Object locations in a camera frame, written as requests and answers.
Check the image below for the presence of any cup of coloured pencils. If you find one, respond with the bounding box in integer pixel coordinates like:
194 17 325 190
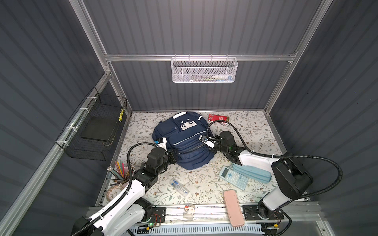
105 160 134 202

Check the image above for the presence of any small clear eraser box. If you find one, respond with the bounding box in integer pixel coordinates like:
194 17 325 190
183 204 195 221

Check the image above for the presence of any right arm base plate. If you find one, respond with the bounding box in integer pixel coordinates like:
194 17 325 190
242 204 285 221

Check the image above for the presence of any yellow tag on basket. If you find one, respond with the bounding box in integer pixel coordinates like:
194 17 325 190
118 108 124 123

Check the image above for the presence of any black wire mesh basket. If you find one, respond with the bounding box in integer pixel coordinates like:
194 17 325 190
56 89 128 161

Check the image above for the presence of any left black corrugated cable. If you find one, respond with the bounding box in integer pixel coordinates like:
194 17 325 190
70 142 157 236

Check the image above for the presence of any pink pencil case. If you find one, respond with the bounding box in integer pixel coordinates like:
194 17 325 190
223 190 245 227

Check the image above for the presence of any red card packet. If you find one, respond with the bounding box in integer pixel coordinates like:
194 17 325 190
208 114 229 122

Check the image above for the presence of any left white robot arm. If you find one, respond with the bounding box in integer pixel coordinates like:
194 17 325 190
71 146 178 236

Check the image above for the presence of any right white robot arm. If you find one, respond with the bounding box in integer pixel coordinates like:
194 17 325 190
213 131 313 219

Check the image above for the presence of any white wire mesh basket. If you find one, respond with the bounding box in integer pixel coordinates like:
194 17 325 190
170 56 238 84

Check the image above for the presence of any light blue calculator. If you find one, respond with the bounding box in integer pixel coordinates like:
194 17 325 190
219 166 249 190

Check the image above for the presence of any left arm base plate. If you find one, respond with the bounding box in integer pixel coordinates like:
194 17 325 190
141 207 166 224

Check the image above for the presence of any light blue pencil case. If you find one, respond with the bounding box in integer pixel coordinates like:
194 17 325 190
232 163 272 184

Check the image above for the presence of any white glue bottle in basket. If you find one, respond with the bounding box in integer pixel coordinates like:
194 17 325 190
212 74 233 81

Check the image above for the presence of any navy blue student backpack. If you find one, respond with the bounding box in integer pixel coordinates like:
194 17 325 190
152 112 215 170

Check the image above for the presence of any clear plastic pen pack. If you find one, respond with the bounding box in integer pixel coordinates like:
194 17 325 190
171 179 189 198

